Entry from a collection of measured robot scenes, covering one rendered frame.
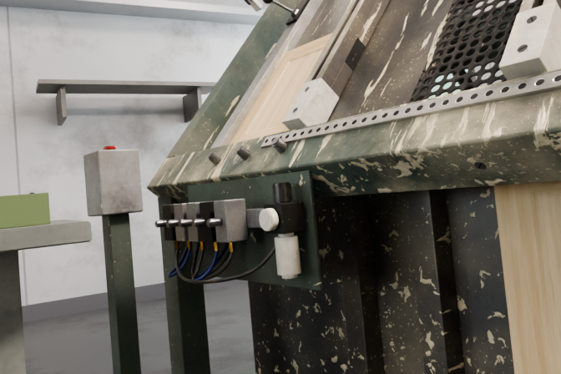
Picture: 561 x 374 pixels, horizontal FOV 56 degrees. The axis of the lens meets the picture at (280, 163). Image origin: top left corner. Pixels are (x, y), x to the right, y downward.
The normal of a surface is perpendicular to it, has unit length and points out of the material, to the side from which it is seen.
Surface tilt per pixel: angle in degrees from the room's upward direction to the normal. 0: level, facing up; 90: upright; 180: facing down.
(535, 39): 50
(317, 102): 90
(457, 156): 140
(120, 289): 90
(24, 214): 90
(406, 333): 90
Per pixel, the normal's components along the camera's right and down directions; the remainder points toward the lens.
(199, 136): 0.63, -0.10
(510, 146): -0.43, 0.79
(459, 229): -0.77, 0.04
